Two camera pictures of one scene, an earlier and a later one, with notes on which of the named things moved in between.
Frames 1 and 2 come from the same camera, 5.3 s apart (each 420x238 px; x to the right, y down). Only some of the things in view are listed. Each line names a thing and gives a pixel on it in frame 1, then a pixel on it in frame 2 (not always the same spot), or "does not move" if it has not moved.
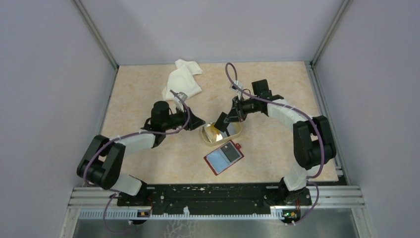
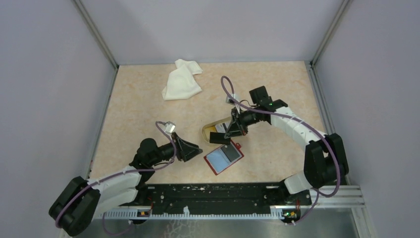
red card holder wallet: [224, 157] does not move
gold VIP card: [217, 135] does not move
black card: [220, 124] to [218, 138]
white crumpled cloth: [181, 79] does not move
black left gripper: [190, 121] to [184, 149]
